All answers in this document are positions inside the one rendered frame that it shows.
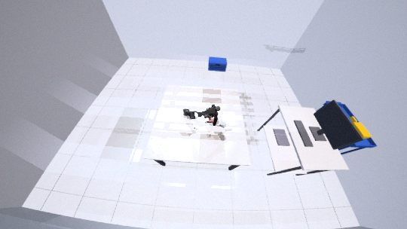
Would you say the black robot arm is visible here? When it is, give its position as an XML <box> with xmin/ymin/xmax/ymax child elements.
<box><xmin>183</xmin><ymin>106</ymin><xmax>220</xmax><ymax>119</ymax></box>

